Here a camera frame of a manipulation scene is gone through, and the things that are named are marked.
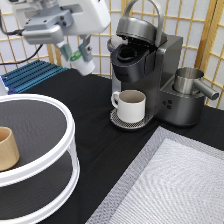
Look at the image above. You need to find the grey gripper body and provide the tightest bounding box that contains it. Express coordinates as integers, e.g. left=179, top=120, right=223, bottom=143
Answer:
left=22, top=10, right=74, bottom=44

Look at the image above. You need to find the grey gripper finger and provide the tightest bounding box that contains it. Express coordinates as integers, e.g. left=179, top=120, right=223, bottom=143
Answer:
left=79, top=35, right=92, bottom=62
left=56, top=41, right=72, bottom=61

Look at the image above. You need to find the grey coffee machine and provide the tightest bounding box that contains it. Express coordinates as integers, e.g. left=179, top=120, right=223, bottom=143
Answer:
left=108, top=0, right=219, bottom=130

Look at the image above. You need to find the white green coffee pod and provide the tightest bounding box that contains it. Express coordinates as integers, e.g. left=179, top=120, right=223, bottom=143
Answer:
left=69, top=50, right=95, bottom=76

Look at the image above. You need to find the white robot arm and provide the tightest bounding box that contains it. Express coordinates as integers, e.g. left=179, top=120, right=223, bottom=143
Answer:
left=0, top=0, right=111, bottom=60

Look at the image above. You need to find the blue ridged tray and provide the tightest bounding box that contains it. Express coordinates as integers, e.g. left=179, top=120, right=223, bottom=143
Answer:
left=2, top=60, right=66, bottom=94

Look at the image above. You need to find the white ceramic mug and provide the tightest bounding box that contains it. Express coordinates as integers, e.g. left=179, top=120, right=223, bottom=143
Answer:
left=111, top=90, right=146, bottom=123

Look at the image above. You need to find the black tablecloth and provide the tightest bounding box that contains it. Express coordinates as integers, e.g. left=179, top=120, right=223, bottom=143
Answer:
left=23, top=67, right=224, bottom=224

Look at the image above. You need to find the wooden shoji screen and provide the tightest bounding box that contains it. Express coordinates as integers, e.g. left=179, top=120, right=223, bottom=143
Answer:
left=0, top=0, right=224, bottom=110

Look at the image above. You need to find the wooden cup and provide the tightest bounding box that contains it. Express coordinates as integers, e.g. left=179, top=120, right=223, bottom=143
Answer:
left=0, top=127, right=20, bottom=171

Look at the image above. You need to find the white two-tier round shelf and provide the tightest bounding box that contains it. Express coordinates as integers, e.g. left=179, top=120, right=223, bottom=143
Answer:
left=0, top=94, right=80, bottom=224

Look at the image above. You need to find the grey woven placemat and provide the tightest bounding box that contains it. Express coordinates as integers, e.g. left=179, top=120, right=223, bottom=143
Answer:
left=85, top=127, right=224, bottom=224

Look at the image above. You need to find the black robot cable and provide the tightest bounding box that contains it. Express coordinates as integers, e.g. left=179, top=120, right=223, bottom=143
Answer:
left=0, top=9, right=44, bottom=66

